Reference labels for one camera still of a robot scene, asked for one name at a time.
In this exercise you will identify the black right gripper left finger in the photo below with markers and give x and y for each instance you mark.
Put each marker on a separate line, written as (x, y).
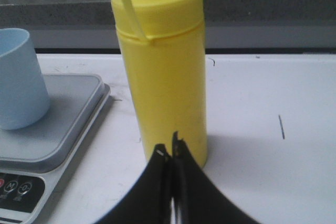
(149, 199)

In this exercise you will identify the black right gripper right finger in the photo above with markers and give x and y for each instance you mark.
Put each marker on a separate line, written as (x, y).
(196, 198)

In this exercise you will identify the light blue plastic cup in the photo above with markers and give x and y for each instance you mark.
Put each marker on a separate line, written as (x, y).
(24, 96)

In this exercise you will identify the yellow squeeze bottle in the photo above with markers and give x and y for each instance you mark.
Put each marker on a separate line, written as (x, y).
(163, 47)

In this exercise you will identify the silver electronic kitchen scale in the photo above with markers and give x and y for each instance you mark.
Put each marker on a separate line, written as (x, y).
(34, 158)

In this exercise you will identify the grey stone counter ledge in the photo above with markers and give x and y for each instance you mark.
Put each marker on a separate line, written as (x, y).
(216, 11)

